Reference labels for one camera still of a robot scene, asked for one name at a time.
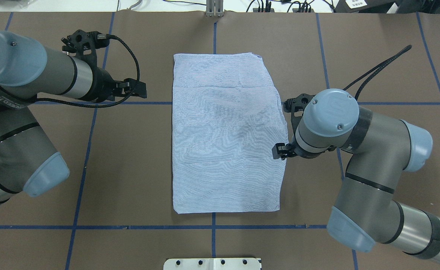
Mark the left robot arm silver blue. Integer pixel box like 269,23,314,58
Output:
0,30,147,205

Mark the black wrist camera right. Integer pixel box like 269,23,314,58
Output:
282,93,315,132

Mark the light blue striped shirt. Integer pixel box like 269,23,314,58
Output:
172,52,288,214

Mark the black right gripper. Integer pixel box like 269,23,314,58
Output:
272,142,318,160

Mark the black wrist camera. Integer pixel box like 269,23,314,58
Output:
61,30,110,69
282,93,315,132

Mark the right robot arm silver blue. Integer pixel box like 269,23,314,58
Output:
272,88,440,264

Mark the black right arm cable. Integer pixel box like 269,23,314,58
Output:
342,45,412,101

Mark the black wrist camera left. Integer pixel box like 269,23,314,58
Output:
61,30,110,69

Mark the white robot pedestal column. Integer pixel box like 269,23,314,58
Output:
163,257,263,270

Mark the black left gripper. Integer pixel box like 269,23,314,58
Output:
91,67,147,103

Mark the aluminium frame post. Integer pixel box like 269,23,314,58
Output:
205,0,224,17

